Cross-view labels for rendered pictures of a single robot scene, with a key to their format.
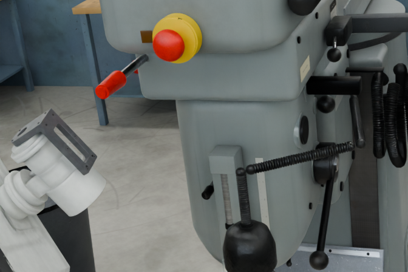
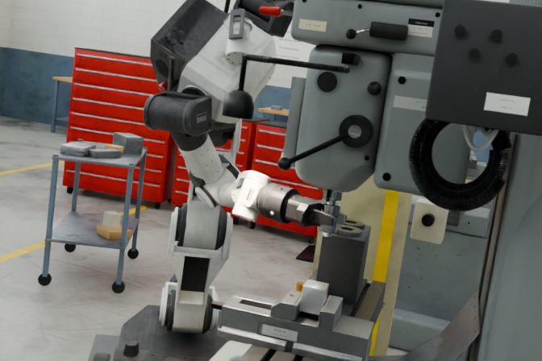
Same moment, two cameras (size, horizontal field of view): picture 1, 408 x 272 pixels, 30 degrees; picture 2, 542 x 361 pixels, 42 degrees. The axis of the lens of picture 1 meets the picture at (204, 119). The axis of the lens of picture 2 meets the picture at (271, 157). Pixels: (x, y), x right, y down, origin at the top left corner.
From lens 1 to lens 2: 1.88 m
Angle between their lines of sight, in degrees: 80
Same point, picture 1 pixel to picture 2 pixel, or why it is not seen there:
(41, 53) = not seen: outside the picture
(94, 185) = (231, 47)
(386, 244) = (484, 329)
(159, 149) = not seen: outside the picture
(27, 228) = (227, 65)
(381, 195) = (493, 271)
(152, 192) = not seen: outside the picture
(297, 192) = (309, 122)
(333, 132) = (385, 122)
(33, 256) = (211, 70)
